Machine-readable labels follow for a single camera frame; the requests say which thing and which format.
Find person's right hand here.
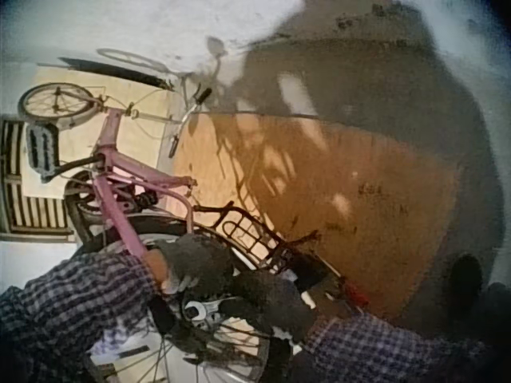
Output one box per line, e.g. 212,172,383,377
217,272,321,345

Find person's left hand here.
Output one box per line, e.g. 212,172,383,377
158,234,241,295

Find silver open-end wrench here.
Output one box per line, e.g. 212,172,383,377
181,299,231,322

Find black bicycle rear rack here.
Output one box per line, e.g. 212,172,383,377
193,200,325,277

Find bicycle rear wheel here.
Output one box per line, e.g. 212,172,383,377
75,217,347,383

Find bicycle wheel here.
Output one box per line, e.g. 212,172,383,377
75,217,347,383
18,81,107,131

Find red bicycle reflector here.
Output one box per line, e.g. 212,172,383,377
346,282,371,307

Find pink bicycle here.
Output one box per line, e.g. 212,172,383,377
18,81,372,383

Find striped window grille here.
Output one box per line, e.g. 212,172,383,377
0,116,77,243

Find grey bicycle pedal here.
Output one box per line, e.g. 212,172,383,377
24,121,61,184

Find bicycle front wheel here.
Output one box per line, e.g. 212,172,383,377
18,81,107,131

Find bicycle handlebar with black grips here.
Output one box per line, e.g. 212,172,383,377
167,86,213,159

